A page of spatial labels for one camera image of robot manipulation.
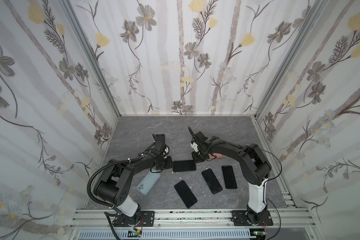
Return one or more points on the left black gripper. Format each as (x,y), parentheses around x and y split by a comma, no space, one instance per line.
(169,165)

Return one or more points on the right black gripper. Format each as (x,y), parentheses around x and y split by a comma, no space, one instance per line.
(196,140)

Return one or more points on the black phone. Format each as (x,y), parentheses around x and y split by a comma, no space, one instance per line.
(186,194)
(229,177)
(184,166)
(212,181)

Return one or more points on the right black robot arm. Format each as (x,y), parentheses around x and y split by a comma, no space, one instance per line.
(254,165)

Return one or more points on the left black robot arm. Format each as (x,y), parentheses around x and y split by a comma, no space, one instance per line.
(110,185)

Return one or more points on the pink phone case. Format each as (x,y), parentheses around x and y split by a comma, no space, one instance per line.
(216,156)

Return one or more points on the black phone case upright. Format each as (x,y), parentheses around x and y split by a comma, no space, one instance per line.
(159,138)

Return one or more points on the light blue phone case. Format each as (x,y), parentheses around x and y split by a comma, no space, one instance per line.
(148,182)

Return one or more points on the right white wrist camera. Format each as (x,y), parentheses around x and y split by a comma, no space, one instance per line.
(195,146)

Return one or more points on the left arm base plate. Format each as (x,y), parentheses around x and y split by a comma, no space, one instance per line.
(145,218)

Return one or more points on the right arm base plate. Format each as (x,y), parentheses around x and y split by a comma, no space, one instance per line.
(238,217)

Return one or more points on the white slotted cable duct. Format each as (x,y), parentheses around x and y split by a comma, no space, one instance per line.
(184,234)

